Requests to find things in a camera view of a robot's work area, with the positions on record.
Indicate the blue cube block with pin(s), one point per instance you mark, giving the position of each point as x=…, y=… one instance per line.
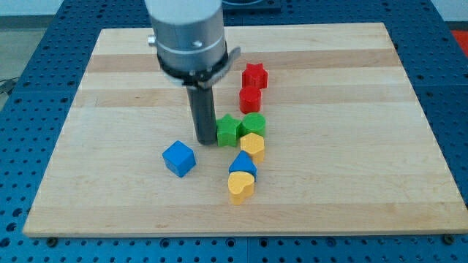
x=179, y=158

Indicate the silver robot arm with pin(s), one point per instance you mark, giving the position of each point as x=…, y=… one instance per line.
x=189, y=39

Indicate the yellow heart block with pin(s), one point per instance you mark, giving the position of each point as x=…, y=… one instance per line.
x=241, y=185

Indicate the green star block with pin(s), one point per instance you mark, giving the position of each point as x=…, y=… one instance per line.
x=228, y=130

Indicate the green cylinder block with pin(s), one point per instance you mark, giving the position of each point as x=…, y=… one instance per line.
x=253, y=123

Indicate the yellow hexagon block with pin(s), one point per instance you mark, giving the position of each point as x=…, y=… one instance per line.
x=254, y=145

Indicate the blue triangle block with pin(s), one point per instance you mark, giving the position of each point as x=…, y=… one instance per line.
x=243, y=163

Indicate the red cylinder block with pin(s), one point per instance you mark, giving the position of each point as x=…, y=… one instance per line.
x=250, y=99

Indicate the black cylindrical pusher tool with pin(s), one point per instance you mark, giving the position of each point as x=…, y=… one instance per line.
x=201, y=103

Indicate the red star block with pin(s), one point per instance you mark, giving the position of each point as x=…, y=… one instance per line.
x=255, y=75

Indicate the wooden board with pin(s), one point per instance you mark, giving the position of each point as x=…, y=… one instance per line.
x=348, y=149

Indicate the blue perforated metal table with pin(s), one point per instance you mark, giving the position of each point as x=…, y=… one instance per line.
x=34, y=114

